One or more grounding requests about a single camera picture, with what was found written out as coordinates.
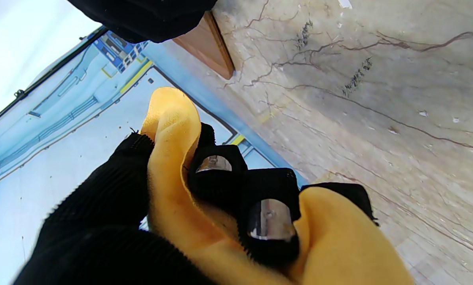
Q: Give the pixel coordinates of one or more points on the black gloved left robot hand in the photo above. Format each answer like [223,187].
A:
[94,221]

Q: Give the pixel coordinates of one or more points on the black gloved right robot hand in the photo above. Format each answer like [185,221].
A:
[149,19]

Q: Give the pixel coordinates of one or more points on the yellow cloth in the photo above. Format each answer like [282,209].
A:
[173,198]

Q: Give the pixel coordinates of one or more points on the brown wooden tray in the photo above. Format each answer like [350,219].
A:
[210,47]

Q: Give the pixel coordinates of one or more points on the printed warehouse backdrop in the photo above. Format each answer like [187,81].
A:
[62,99]

